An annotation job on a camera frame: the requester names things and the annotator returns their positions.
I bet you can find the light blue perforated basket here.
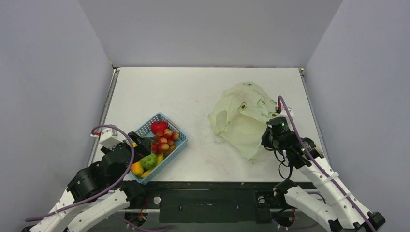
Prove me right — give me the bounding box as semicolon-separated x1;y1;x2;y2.
131;112;188;185

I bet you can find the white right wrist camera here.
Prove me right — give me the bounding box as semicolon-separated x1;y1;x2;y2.
278;103;294;119

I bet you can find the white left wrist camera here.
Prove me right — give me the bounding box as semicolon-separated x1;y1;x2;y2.
90;127;122;149

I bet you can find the brown fake kiwi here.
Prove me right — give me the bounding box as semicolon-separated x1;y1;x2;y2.
164;145;176;158

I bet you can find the red fake fruit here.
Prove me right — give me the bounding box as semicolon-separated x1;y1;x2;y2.
151;129;179;155

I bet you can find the yellow fake banana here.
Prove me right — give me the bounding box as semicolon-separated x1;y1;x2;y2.
139;153;164;178

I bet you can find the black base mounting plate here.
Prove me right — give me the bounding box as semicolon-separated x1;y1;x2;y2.
80;181;337;225

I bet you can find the red fake tomato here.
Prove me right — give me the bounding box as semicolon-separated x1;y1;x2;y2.
150;121;169;136

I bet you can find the orange fake mango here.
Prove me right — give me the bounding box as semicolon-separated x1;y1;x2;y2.
130;161;145;176

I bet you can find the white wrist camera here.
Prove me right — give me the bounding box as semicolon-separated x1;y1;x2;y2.
90;127;122;149
278;103;294;119

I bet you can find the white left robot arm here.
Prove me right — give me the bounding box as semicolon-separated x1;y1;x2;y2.
23;128;145;232

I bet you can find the light green plastic bag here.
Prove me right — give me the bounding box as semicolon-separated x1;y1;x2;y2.
208;82;280;160

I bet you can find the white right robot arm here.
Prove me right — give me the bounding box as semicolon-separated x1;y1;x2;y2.
261;117;386;232

